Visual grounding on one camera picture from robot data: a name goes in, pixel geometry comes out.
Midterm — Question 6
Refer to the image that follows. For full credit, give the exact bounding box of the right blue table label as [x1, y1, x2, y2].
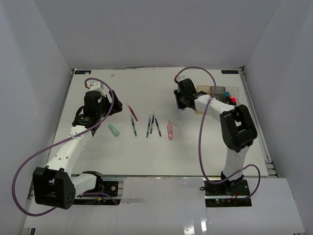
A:
[221, 70, 239, 74]

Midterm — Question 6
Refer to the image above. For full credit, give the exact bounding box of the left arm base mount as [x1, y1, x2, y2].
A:
[73, 180, 123, 206]

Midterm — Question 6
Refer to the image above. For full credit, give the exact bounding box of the pink translucent correction tape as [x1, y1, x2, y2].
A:
[167, 120, 178, 141]

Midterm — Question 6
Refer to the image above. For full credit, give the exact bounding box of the left blue table label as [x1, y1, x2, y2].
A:
[74, 70, 91, 74]

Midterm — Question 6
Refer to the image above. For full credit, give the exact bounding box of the purple gel pen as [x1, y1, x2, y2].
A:
[155, 118, 162, 137]

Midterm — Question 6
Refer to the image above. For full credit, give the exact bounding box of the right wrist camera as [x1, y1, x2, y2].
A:
[174, 75, 187, 83]

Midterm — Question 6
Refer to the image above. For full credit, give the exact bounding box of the green translucent correction tape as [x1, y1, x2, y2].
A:
[108, 124, 120, 137]

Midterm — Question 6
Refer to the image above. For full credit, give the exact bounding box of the blue gel pen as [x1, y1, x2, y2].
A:
[146, 116, 152, 138]

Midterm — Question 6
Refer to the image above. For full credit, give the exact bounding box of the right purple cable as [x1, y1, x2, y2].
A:
[174, 66, 261, 199]

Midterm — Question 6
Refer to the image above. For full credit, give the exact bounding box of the red gel pen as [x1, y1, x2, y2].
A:
[126, 103, 138, 121]

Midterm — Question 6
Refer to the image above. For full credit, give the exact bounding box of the green gel pen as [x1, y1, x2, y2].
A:
[131, 117, 137, 137]

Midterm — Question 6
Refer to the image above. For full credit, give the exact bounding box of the blue cap black highlighter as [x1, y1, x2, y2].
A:
[225, 92, 231, 104]

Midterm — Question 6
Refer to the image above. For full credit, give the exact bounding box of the clear translucent container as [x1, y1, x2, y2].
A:
[225, 87, 241, 106]

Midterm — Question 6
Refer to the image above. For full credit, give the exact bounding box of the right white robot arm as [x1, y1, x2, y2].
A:
[174, 78, 257, 195]

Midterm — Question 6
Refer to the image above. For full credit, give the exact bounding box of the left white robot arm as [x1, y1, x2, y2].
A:
[33, 89, 123, 210]

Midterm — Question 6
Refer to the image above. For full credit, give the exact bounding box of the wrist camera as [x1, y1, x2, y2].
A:
[85, 81, 103, 94]
[174, 75, 187, 83]

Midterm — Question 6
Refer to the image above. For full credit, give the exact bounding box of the grey translucent container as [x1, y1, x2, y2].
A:
[210, 86, 226, 103]

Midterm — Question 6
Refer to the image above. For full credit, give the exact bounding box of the aluminium table frame rail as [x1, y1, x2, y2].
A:
[239, 66, 280, 178]

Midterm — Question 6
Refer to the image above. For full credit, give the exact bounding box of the brown translucent container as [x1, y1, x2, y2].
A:
[195, 85, 211, 114]

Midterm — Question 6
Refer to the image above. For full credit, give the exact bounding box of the pink cap black highlighter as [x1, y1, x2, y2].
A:
[231, 98, 237, 106]

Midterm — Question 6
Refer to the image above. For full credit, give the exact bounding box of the black gel pen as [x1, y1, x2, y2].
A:
[150, 110, 155, 134]

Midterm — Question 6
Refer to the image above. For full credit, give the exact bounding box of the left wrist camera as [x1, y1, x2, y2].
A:
[85, 81, 103, 94]

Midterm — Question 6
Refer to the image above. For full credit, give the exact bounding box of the blue table label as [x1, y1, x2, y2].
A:
[221, 70, 239, 74]
[74, 70, 91, 74]

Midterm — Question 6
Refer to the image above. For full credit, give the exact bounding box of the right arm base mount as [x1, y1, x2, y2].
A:
[200, 180, 252, 208]

